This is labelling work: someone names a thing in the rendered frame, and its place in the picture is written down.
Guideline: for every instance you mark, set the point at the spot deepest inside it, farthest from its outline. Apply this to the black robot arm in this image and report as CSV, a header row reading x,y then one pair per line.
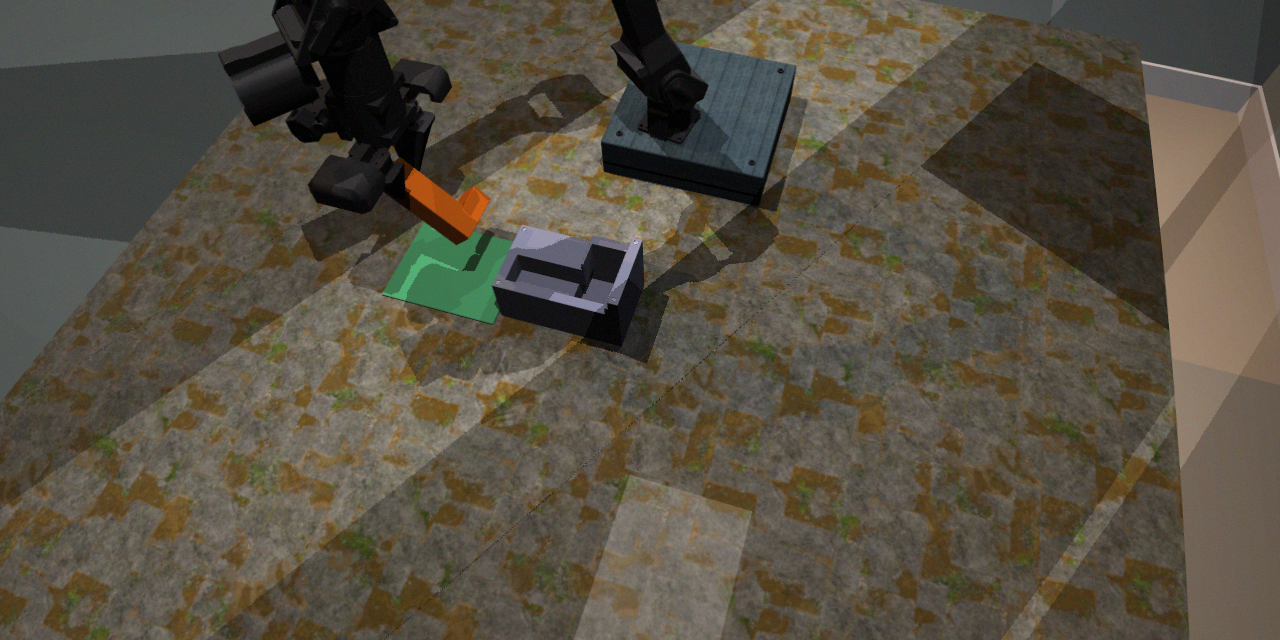
x,y
273,75

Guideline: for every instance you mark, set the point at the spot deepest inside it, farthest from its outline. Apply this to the orange l-shaped part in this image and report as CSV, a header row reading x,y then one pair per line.
x,y
454,219

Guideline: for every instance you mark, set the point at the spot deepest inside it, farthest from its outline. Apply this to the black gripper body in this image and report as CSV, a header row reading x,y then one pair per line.
x,y
377,120

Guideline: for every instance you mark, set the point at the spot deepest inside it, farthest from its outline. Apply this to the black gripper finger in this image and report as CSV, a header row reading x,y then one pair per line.
x,y
395,181
411,146

